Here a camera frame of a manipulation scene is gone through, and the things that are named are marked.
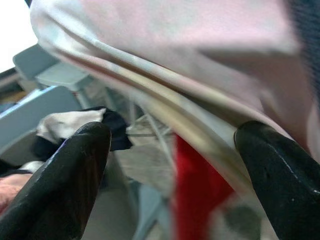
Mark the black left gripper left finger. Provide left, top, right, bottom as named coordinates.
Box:
left=0, top=121, right=112, bottom=240

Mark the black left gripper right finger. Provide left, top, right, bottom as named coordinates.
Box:
left=233, top=120, right=320, bottom=240

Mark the red garment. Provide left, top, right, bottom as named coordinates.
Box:
left=172, top=133, right=237, bottom=240

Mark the cream clothes hanger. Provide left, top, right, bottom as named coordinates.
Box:
left=117, top=67, right=251, bottom=193

